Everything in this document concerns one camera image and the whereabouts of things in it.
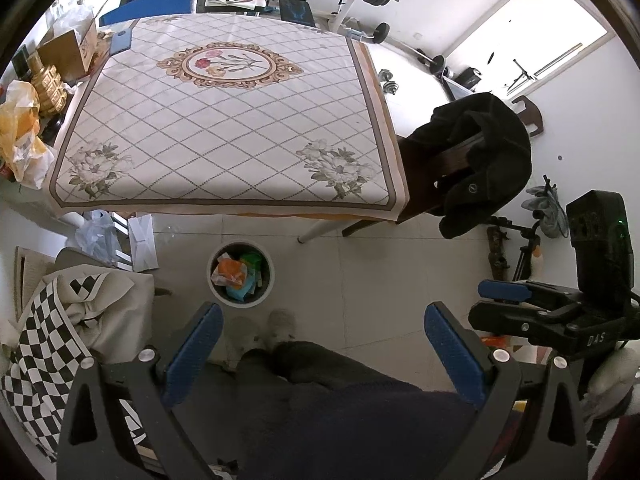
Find person's legs in dark trousers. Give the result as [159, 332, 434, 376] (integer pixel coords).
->
[234, 340, 482, 480]

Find orange snack packet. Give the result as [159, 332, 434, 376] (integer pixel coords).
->
[211, 257, 249, 289]

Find black jacket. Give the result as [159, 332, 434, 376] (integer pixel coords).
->
[397, 92, 532, 240]

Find brown cardboard box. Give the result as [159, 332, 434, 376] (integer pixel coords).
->
[36, 12, 101, 84]

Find small grey dumbbell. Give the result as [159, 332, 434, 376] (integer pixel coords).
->
[378, 68, 401, 95]

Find grey glove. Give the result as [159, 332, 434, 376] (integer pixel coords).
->
[521, 184, 569, 239]

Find white paper bag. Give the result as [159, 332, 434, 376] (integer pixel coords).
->
[127, 213, 159, 272]

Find black tripod stand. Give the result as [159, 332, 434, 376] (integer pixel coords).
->
[486, 175, 544, 282]

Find grey slipper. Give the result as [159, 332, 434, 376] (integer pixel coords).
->
[266, 309, 297, 352]
[226, 316, 267, 363]

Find floral diamond-pattern tablecloth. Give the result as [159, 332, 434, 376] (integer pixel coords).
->
[47, 12, 409, 224]

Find gold patterned bottle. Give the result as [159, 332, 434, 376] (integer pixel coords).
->
[26, 52, 69, 117]

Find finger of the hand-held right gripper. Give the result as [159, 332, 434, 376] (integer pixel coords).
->
[468, 302, 577, 347]
[477, 280, 582, 307]

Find white round waste bin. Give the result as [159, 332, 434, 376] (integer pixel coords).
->
[206, 241, 275, 307]

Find beige framed board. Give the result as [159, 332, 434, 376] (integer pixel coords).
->
[13, 245, 57, 322]

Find bright window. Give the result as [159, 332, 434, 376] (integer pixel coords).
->
[444, 0, 617, 97]

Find clear plastic bag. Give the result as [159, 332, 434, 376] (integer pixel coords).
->
[76, 209, 124, 267]

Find black and white checkered cloth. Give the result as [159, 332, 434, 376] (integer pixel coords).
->
[0, 271, 147, 462]

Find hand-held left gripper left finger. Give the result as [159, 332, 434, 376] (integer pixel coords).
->
[57, 302, 236, 480]

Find small black box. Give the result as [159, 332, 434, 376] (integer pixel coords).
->
[456, 66, 484, 89]

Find blue chair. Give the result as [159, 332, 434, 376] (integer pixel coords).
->
[98, 0, 197, 27]

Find white plush cushion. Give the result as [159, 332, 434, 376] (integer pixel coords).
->
[584, 349, 637, 422]

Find dark tablet screen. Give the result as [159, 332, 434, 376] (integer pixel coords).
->
[278, 0, 317, 27]

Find beige cloth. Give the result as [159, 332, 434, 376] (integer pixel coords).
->
[54, 249, 157, 363]

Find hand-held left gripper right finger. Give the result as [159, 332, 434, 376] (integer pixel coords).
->
[424, 301, 588, 480]

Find dark wooden chair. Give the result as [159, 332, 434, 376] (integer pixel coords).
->
[342, 94, 544, 239]

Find yellow plastic bag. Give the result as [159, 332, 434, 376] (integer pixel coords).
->
[0, 79, 56, 191]

